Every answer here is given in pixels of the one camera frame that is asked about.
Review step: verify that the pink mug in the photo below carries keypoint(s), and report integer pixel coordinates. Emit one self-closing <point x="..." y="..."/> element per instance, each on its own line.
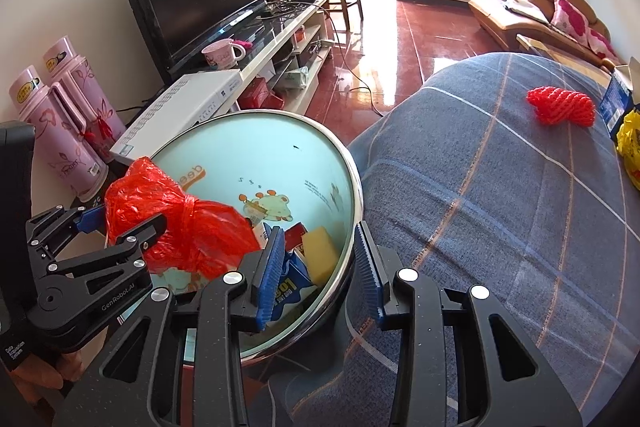
<point x="222" y="54"/>

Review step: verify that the person's left hand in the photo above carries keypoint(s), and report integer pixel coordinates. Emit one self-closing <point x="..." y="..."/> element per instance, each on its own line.
<point x="45" y="367"/>

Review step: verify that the blue plaid tablecloth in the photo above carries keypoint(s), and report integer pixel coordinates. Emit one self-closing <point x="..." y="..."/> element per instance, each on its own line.
<point x="475" y="207"/>

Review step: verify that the red plastic bag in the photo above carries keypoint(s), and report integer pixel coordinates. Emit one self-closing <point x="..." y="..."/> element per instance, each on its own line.
<point x="200" y="232"/>

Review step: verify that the white television stand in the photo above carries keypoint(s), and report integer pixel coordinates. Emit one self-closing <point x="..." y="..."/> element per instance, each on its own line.
<point x="280" y="27"/>

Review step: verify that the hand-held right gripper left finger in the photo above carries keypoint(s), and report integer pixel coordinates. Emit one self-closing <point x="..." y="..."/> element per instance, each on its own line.
<point x="270" y="277"/>

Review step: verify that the yellow sponge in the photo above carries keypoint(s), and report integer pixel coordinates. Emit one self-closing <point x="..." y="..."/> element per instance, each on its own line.
<point x="320" y="252"/>

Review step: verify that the red box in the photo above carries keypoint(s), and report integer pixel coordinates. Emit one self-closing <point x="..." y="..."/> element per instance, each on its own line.
<point x="260" y="92"/>

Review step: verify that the pink floral thermos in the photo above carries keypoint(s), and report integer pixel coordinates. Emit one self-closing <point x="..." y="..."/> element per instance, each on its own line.
<point x="85" y="82"/>
<point x="55" y="142"/>

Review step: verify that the red foam fruit net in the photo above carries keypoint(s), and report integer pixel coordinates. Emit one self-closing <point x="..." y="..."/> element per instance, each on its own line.
<point x="562" y="107"/>

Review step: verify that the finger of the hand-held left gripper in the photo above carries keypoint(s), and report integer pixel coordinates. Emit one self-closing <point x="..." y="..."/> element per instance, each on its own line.
<point x="145" y="229"/>
<point x="90" y="219"/>

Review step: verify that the brown leather chaise sofa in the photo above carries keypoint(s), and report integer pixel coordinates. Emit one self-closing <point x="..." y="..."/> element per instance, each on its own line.
<point x="495" y="19"/>

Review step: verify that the light blue metal bin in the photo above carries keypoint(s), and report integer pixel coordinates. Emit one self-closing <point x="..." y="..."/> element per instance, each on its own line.
<point x="280" y="147"/>

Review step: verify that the yellow plastic wrapper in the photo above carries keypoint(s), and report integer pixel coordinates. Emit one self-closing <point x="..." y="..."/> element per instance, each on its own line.
<point x="631" y="142"/>

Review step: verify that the pink flowered pillow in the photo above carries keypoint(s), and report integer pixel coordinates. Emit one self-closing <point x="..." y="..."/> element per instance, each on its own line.
<point x="570" y="14"/>
<point x="600" y="43"/>

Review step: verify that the white cloth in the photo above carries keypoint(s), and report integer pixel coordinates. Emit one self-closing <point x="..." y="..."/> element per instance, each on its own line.
<point x="525" y="7"/>

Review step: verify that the white tissue pack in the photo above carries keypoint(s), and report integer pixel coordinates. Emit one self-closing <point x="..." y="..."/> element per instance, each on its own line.
<point x="297" y="77"/>

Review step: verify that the glass coffee table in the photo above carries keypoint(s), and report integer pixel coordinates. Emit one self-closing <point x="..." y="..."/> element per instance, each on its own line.
<point x="545" y="49"/>

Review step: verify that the white media player box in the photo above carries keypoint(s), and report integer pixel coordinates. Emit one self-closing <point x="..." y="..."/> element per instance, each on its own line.
<point x="185" y="107"/>

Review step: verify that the blue milk carton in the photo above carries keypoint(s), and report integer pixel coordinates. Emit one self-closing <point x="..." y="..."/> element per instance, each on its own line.
<point x="617" y="99"/>

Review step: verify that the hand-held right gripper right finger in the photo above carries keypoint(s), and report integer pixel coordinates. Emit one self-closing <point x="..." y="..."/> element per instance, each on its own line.
<point x="367" y="282"/>

